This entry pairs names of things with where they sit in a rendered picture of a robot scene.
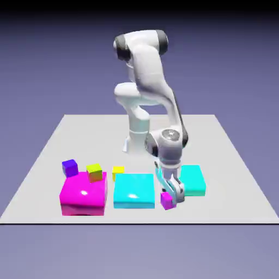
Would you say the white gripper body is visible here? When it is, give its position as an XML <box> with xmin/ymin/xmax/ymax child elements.
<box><xmin>154</xmin><ymin>161</ymin><xmax>186</xmax><ymax>204</ymax></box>

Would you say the small purple cube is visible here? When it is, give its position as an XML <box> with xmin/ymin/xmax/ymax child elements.
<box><xmin>160</xmin><ymin>191</ymin><xmax>177</xmax><ymax>211</ymax></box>

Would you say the small yellow cube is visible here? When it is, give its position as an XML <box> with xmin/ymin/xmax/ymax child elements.
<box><xmin>112</xmin><ymin>166</ymin><xmax>125</xmax><ymax>182</ymax></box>

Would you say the small yellow-green cube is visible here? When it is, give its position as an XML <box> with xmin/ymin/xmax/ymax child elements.
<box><xmin>86</xmin><ymin>163</ymin><xmax>104</xmax><ymax>184</ymax></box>

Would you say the small blue cube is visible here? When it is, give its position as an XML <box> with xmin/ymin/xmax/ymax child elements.
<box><xmin>61</xmin><ymin>159</ymin><xmax>79</xmax><ymax>178</ymax></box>

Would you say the large cyan box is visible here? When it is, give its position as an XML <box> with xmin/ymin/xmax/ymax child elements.
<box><xmin>178</xmin><ymin>165</ymin><xmax>207</xmax><ymax>197</ymax></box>
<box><xmin>113</xmin><ymin>173</ymin><xmax>156</xmax><ymax>210</ymax></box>

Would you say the large magenta box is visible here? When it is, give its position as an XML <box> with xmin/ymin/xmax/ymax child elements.
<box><xmin>59</xmin><ymin>171</ymin><xmax>108</xmax><ymax>217</ymax></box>

